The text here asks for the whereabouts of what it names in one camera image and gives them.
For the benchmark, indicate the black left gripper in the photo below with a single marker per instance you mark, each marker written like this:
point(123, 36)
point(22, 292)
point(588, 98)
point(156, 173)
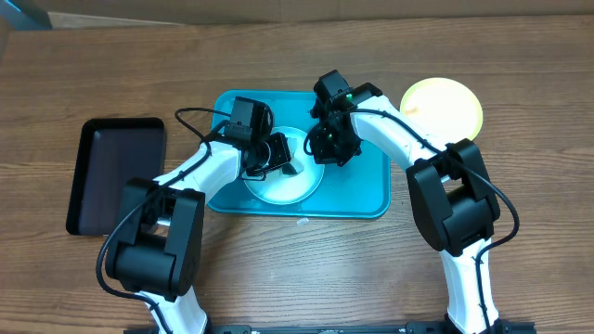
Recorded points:
point(281, 157)

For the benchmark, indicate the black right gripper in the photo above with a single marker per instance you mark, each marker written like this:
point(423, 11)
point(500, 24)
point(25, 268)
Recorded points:
point(325, 157)

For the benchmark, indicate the light blue plate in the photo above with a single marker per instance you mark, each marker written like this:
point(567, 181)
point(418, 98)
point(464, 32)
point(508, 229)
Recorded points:
point(283, 190)

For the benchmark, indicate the green and yellow sponge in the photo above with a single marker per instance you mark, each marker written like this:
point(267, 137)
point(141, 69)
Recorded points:
point(292, 168)

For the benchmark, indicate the yellow-green plate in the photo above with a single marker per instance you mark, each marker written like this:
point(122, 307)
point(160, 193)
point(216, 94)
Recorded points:
point(445, 107)

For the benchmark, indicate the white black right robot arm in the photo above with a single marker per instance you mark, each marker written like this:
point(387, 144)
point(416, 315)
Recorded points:
point(454, 206)

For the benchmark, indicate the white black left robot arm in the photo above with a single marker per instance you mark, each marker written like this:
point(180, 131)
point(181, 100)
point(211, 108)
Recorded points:
point(153, 253)

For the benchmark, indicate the teal plastic tray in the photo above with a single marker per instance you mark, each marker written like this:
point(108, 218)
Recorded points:
point(360, 189)

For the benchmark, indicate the black water tray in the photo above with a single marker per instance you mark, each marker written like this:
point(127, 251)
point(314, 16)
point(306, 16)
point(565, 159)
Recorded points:
point(111, 151)

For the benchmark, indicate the small white paper scrap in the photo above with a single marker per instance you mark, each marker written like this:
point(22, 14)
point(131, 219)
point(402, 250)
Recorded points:
point(302, 221)

